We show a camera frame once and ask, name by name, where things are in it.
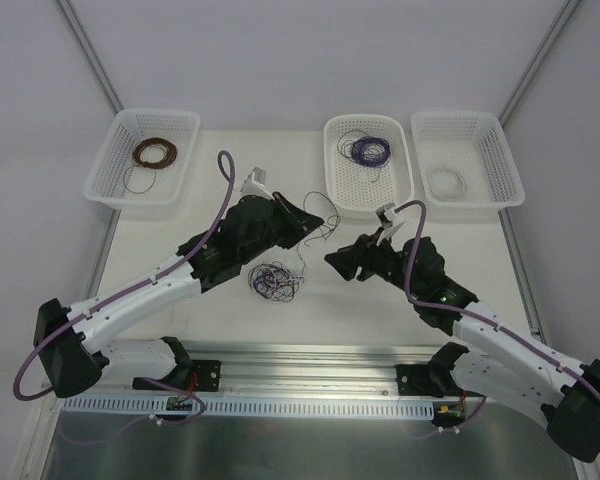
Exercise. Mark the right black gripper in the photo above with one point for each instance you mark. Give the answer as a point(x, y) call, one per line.
point(366, 257)

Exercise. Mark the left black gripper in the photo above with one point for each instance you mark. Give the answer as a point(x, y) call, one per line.
point(284, 220)

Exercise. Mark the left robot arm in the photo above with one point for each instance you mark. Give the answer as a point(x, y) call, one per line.
point(78, 345)

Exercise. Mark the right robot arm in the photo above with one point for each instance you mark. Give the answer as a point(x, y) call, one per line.
point(485, 355)

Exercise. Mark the middle white perforated basket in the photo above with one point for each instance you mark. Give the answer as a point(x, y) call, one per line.
point(358, 190)

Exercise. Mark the white perforated basket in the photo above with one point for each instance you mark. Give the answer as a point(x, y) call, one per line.
point(144, 160)
point(358, 190)
point(466, 166)

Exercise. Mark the right white perforated basket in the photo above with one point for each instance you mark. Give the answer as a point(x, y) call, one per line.
point(466, 166)

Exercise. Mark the left white perforated basket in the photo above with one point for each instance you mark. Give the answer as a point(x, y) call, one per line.
point(144, 160)

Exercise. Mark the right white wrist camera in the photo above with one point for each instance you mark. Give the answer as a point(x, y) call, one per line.
point(391, 220)

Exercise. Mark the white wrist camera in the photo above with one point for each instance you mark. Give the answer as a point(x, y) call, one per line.
point(391, 220)
point(254, 184)

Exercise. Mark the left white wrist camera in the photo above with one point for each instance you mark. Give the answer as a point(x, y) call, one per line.
point(254, 184)

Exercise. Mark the aluminium mounting rail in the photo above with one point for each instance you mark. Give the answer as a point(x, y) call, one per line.
point(252, 370)

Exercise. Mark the white slotted cable duct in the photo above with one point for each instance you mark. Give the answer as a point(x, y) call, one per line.
point(172, 405)

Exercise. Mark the left aluminium frame post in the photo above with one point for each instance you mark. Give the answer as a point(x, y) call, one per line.
point(93, 61)

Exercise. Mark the aluminium frame post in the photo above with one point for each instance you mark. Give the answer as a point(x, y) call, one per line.
point(93, 61)
point(549, 41)

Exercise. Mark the right aluminium frame post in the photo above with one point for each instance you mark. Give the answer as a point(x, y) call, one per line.
point(549, 41)

